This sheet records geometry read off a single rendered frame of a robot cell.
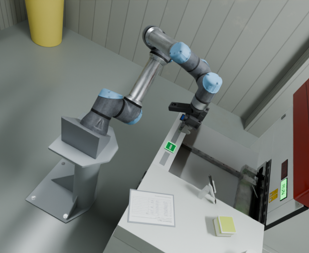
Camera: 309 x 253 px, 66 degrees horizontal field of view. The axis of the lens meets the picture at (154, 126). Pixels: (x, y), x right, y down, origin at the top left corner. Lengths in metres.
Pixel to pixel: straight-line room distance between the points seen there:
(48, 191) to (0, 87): 1.28
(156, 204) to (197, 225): 0.20
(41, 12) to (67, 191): 2.02
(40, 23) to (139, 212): 2.66
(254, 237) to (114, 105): 0.93
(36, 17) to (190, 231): 2.82
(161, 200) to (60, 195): 1.16
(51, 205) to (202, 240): 1.30
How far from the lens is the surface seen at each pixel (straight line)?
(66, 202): 2.10
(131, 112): 1.32
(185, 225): 1.14
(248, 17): 2.85
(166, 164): 1.24
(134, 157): 2.38
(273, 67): 3.05
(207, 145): 1.64
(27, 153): 2.36
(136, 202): 1.10
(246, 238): 1.27
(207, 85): 0.97
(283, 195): 1.33
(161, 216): 1.11
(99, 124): 1.26
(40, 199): 2.13
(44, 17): 3.24
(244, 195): 1.49
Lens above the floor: 1.96
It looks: 47 degrees down
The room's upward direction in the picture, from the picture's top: 24 degrees clockwise
